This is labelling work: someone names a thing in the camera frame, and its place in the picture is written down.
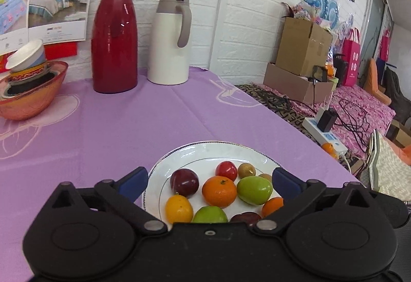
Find small red apple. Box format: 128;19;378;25
215;161;238;181

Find dark clothing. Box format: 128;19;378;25
384;67;407;109

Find green apple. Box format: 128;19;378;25
192;206;228;224

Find pink paper bag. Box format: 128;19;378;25
341;28;362;86

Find yellow lemon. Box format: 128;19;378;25
165;194;194;224

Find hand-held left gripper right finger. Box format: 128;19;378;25
254;168;376;234

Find stack of patterned bowls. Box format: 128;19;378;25
0;60;65;99

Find dark red plum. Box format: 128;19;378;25
229;212;262;225
170;168;200;197

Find orange with stem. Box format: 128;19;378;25
261;196;285;218

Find green mango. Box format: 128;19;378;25
237;175;273;205

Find red thermos jug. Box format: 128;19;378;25
91;0;139;94

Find brown kiwi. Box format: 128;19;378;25
238;163;256;178

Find purple tablecloth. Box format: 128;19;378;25
0;66;360;282

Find black tangled cables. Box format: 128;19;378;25
334;98;371;154

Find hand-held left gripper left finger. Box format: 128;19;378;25
46;167;167;233

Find white jug with grey handle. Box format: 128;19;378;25
147;0;192;85

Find grey patterned cushion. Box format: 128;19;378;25
368;129;411;202

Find pink floral blanket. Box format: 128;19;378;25
321;86;397;157

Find black charger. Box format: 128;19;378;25
318;109;338;132

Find white plate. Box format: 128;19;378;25
141;141;283;225

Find red paper sheet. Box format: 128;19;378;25
0;42;78;74

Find brown patterned blanket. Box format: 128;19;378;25
234;83;363;170

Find orange glass bowl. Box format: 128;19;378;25
0;60;69;121

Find orange beside power strip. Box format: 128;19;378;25
321;142;339;159

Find large orange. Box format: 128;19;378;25
202;176;237;208

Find orange cushion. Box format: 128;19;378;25
363;59;392;106

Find tall cardboard box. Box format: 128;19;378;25
276;17;334;77

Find flat cardboard box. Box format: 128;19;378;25
263;62;334;104

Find white power strip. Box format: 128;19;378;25
302;116;349;156

